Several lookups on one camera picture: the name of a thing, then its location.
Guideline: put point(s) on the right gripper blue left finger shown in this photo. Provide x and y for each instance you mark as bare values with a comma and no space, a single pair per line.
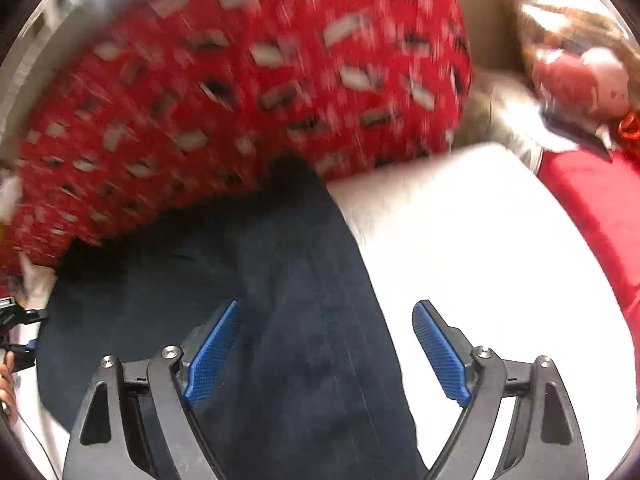
205,351

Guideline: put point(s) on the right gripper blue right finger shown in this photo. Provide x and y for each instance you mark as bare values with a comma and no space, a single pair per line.
448,352

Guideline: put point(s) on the dark navy large garment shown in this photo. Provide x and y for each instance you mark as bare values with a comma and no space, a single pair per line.
312,386

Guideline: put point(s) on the person's bare hand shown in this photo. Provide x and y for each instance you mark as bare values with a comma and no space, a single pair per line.
7,388

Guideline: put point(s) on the plain red cloth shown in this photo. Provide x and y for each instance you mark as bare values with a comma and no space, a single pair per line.
602,199

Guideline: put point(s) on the red penguin print blanket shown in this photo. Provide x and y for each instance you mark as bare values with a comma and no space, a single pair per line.
178,100

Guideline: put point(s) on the stuffed toy with red bow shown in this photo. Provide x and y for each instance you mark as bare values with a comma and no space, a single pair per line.
583,67

